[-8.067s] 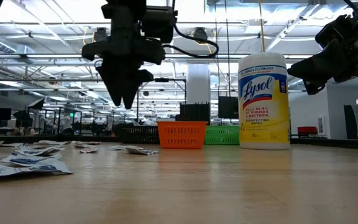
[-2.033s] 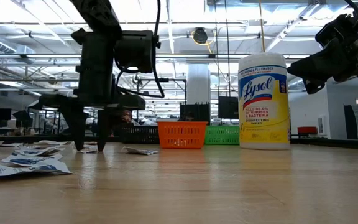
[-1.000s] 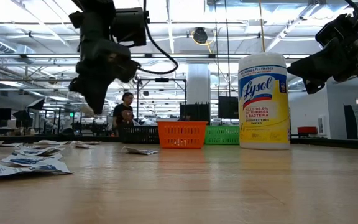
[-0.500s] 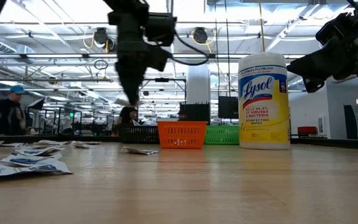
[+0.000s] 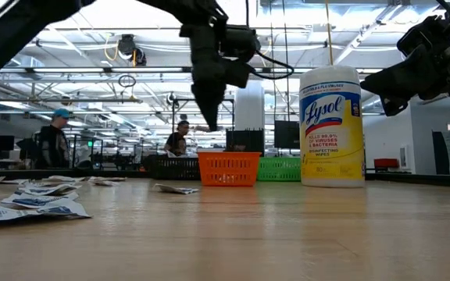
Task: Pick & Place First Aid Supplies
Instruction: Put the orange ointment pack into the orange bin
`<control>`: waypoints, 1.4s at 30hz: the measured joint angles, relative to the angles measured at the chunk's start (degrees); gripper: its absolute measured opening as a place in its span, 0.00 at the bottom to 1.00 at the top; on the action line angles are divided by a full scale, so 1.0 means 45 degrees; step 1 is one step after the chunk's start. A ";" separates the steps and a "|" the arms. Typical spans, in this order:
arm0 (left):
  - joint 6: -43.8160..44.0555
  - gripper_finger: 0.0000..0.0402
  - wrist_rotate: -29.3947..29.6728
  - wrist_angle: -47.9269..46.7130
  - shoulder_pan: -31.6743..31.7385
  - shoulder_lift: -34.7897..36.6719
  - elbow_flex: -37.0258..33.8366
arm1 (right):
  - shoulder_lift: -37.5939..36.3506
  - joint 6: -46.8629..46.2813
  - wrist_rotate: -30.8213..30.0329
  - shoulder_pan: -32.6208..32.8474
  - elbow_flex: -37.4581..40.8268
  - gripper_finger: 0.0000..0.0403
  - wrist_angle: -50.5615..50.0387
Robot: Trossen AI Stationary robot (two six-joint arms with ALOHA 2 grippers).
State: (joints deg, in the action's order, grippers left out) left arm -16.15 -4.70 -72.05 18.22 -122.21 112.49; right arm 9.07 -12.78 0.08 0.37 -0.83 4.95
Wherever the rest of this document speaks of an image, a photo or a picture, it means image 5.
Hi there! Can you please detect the yellow hanging cable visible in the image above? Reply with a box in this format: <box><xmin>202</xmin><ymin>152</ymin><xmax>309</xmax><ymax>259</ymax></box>
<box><xmin>324</xmin><ymin>0</ymin><xmax>335</xmax><ymax>66</ymax></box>

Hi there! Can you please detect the black plastic basket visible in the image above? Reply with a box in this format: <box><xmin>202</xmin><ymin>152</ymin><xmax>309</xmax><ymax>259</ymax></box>
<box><xmin>143</xmin><ymin>155</ymin><xmax>202</xmax><ymax>181</ymax></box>

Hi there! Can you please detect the small black ceiling reel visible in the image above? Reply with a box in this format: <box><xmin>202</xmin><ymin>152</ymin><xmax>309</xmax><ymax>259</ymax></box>
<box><xmin>165</xmin><ymin>91</ymin><xmax>180</xmax><ymax>110</ymax></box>

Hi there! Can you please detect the Lysol wipes canister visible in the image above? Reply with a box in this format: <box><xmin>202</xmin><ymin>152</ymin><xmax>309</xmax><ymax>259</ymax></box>
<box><xmin>298</xmin><ymin>65</ymin><xmax>366</xmax><ymax>189</ymax></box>

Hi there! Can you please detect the person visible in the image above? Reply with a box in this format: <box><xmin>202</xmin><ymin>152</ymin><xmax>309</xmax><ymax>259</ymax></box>
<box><xmin>34</xmin><ymin>108</ymin><xmax>72</xmax><ymax>170</ymax></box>
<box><xmin>163</xmin><ymin>119</ymin><xmax>191</xmax><ymax>158</ymax></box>

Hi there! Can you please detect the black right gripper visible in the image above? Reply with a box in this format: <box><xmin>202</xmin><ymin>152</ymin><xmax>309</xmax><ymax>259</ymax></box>
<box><xmin>359</xmin><ymin>14</ymin><xmax>450</xmax><ymax>117</ymax></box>

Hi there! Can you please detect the red box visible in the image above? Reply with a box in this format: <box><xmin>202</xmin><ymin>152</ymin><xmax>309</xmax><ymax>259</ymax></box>
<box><xmin>373</xmin><ymin>158</ymin><xmax>401</xmax><ymax>171</ymax></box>

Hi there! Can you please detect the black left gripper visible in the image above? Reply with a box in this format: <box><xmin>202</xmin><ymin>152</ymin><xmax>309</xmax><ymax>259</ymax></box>
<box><xmin>180</xmin><ymin>22</ymin><xmax>256</xmax><ymax>133</ymax></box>

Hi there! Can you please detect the orange plastic basket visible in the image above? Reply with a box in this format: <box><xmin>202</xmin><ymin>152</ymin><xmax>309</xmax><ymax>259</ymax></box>
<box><xmin>197</xmin><ymin>151</ymin><xmax>263</xmax><ymax>187</ymax></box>

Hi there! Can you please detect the green plastic basket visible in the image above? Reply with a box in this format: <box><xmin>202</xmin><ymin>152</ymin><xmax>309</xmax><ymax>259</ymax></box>
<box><xmin>256</xmin><ymin>156</ymin><xmax>302</xmax><ymax>183</ymax></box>

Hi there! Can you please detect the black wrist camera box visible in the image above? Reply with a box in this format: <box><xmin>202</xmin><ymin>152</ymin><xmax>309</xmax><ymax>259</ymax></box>
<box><xmin>221</xmin><ymin>23</ymin><xmax>262</xmax><ymax>63</ymax></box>

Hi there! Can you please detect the black ceiling cable reel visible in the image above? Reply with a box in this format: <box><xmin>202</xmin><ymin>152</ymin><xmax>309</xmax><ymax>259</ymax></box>
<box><xmin>116</xmin><ymin>34</ymin><xmax>148</xmax><ymax>67</ymax></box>

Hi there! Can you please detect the black perforated long box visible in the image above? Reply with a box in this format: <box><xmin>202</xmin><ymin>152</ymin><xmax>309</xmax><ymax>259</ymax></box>
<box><xmin>225</xmin><ymin>130</ymin><xmax>265</xmax><ymax>154</ymax></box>

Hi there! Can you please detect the black rack frame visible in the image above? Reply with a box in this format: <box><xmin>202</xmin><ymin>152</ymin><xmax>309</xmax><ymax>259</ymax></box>
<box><xmin>170</xmin><ymin>97</ymin><xmax>236</xmax><ymax>155</ymax></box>

